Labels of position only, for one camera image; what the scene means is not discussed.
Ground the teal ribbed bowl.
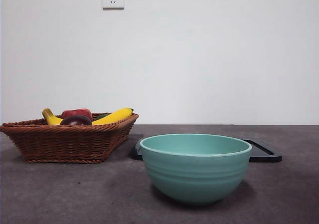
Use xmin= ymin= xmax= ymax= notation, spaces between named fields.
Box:
xmin=139 ymin=133 xmax=253 ymax=206

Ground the dark purple plum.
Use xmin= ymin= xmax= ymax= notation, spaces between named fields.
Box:
xmin=59 ymin=114 xmax=93 ymax=126

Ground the yellow banana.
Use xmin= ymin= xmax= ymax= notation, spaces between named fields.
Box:
xmin=42 ymin=108 xmax=135 ymax=126

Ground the green vegetable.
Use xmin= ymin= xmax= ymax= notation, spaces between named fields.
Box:
xmin=93 ymin=112 xmax=110 ymax=121

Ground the red apple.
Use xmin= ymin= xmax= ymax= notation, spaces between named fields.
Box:
xmin=61 ymin=108 xmax=93 ymax=121

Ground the brown wicker basket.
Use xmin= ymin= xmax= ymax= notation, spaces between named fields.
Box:
xmin=0 ymin=113 xmax=140 ymax=164

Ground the black tray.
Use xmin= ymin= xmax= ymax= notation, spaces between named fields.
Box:
xmin=129 ymin=134 xmax=283 ymax=163

